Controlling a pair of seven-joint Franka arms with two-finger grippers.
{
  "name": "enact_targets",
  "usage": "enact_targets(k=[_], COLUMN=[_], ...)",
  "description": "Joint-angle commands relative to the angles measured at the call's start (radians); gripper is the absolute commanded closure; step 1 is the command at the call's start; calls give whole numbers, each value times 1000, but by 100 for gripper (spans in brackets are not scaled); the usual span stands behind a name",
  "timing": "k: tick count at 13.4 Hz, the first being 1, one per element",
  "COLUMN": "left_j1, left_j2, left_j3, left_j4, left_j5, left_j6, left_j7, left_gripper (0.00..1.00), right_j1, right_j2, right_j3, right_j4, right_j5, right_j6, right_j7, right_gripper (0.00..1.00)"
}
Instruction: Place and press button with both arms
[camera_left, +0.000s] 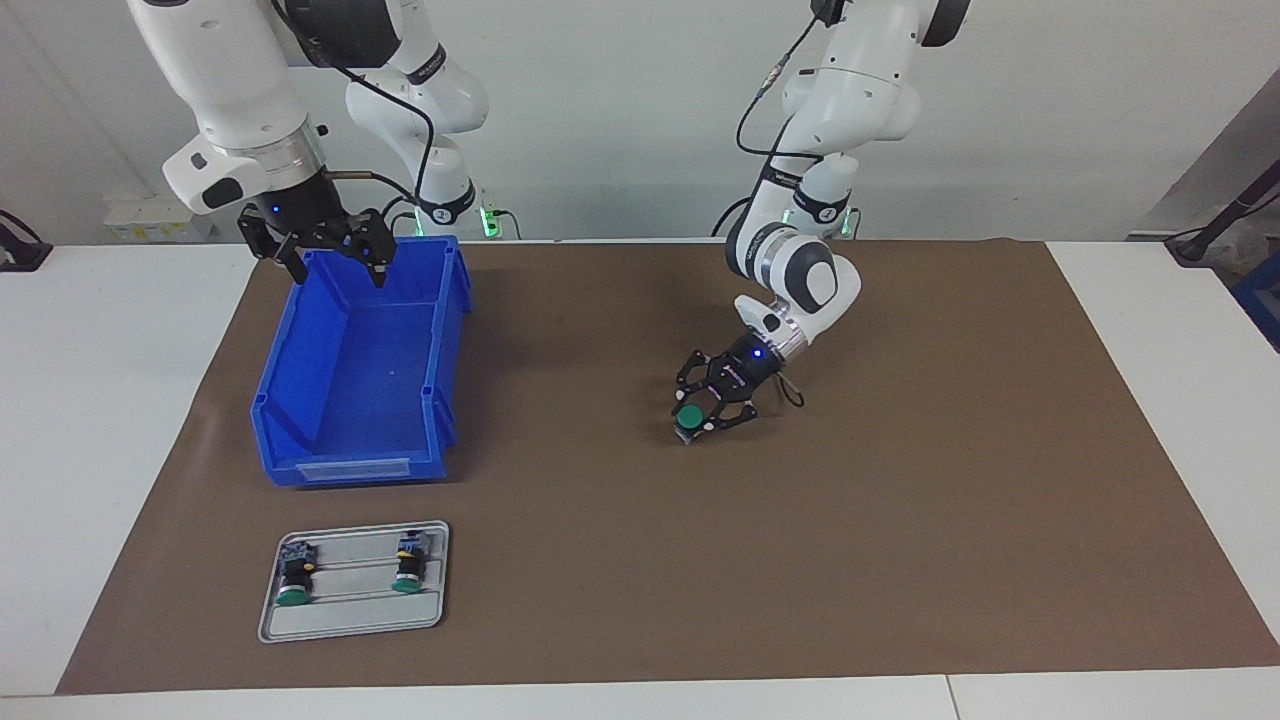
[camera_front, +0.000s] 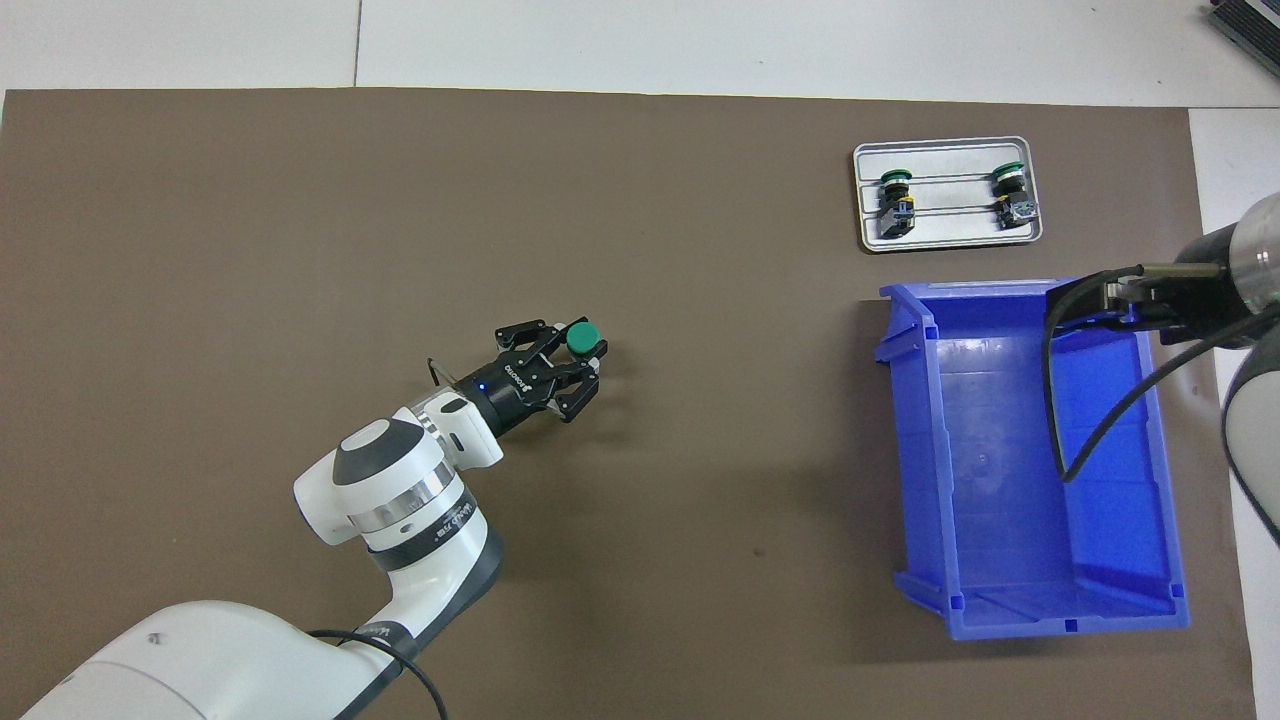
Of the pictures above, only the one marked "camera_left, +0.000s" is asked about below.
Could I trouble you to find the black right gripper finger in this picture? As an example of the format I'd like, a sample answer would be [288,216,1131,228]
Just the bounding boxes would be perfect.
[340,210,398,291]
[240,215,309,287]

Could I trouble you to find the clear plastic bag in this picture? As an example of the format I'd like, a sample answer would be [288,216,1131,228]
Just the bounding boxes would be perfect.
[1218,205,1280,271]

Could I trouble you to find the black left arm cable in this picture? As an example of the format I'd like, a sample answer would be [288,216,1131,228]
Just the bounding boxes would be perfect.
[736,0,851,407]

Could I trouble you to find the grey metal tray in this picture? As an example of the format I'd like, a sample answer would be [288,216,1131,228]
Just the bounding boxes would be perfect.
[258,520,451,644]

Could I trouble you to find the black stand pole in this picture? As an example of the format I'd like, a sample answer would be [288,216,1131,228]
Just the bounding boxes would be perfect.
[1165,160,1280,266]

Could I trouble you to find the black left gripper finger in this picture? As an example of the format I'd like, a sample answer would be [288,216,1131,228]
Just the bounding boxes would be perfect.
[676,352,723,403]
[700,392,758,436]

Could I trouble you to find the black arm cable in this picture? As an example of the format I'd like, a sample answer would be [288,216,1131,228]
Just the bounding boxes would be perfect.
[736,0,851,407]
[270,0,436,201]

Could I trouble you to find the blue plastic storage bin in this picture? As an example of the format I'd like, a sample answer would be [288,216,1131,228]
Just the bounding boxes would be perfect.
[250,236,473,488]

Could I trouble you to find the black clamp base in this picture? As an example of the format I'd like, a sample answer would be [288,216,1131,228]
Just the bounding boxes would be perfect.
[0,210,53,273]

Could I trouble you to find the blue crate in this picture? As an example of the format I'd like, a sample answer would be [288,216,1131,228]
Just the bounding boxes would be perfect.
[1232,250,1280,351]

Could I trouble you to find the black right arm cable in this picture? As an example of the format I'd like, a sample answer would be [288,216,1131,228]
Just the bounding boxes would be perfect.
[270,0,436,201]

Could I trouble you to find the brown table mat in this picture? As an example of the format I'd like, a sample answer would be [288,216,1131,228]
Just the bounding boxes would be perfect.
[55,238,1280,696]

